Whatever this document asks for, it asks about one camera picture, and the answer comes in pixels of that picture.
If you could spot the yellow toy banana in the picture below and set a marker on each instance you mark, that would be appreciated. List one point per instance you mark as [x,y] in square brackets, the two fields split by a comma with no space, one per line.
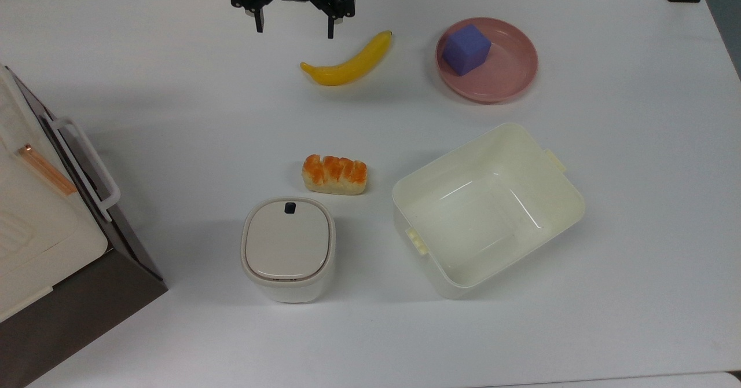
[347,68]

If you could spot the orange glazed toy bread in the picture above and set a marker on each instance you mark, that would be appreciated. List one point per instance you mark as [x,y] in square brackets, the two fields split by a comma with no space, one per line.
[334,175]

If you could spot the purple foam cube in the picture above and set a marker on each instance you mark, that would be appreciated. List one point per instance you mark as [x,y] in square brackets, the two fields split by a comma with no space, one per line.
[466,49]

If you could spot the pink round plate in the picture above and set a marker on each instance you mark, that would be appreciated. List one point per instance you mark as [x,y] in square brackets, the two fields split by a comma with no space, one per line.
[509,72]

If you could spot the small white lidded trash bin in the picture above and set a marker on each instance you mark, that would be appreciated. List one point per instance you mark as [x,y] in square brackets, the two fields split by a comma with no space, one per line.
[288,246]

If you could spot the cream plastic storage tub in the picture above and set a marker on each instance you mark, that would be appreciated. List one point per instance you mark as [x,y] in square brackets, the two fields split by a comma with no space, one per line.
[492,214]

